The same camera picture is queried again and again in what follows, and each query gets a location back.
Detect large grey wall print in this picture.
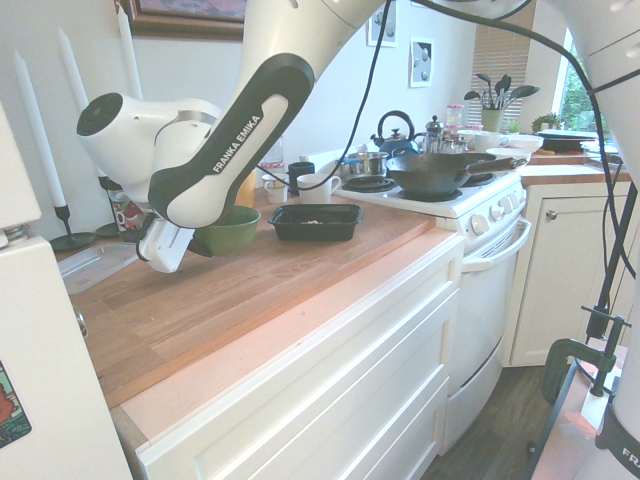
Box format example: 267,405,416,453
409,36,436,89

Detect white coffee mug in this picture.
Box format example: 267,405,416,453
473,131,511,154

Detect wide white bowl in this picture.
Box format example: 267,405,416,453
499,132,544,151

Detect white door cabinet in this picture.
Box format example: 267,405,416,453
508,181,632,369

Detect long black robot cable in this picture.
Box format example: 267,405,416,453
257,0,639,281

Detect blue kettle black handle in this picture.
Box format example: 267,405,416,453
370,110,422,157

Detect yellow ceramic mug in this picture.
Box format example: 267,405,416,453
238,166,258,208

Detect colourful fridge magnet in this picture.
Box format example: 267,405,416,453
0,358,33,449

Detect glass french press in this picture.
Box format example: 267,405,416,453
423,115,447,154

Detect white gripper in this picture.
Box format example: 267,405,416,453
135,214,216,275

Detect black plastic tray box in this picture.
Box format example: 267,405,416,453
266,202,366,243

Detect clear glass dish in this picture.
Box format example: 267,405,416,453
581,139,626,169

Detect wooden window blinds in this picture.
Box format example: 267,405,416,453
471,19,536,119

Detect glass spice shakers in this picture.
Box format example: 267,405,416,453
439,133,472,154

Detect patterned white espresso cup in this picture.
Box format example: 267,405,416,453
260,172,291,204

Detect robot mounting table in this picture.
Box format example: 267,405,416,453
519,344,640,480

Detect short black candle holder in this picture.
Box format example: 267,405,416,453
49,204,98,253

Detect black stand pole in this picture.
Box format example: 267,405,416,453
585,179,640,342

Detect small grey wall print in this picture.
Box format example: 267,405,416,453
368,8,399,49

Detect medium white taper candle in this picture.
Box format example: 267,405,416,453
56,27,110,178

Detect spice jar with black lid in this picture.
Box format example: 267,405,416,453
106,176,151,234

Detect green c-clamp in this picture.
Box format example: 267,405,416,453
541,305,637,407

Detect plain white mug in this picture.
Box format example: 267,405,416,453
296,173,343,205

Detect shallow white bowl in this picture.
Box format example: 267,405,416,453
484,146,533,162

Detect clear plastic lid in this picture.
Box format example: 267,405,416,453
57,241,147,296

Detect black frying pan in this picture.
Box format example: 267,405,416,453
537,128,601,153

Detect black wok wooden handle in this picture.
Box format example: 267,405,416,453
387,151,531,198

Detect tall white taper candle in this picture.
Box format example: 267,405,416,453
115,3,145,102

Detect dark framed painting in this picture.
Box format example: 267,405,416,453
128,0,250,42

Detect short white taper candle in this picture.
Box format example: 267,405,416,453
13,49,67,208

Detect black coil burner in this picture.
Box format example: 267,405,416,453
341,175,399,194

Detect black mug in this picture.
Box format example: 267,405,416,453
286,160,316,198

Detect green ceramic bowl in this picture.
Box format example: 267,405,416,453
193,205,263,258

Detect white drawer cabinet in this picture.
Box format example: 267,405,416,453
133,234,467,480

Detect black kitchen utensils bunch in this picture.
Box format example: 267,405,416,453
463,73,542,112

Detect white electric stove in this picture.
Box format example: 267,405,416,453
307,147,534,454

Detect steel pot blue handle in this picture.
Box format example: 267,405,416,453
335,151,389,178

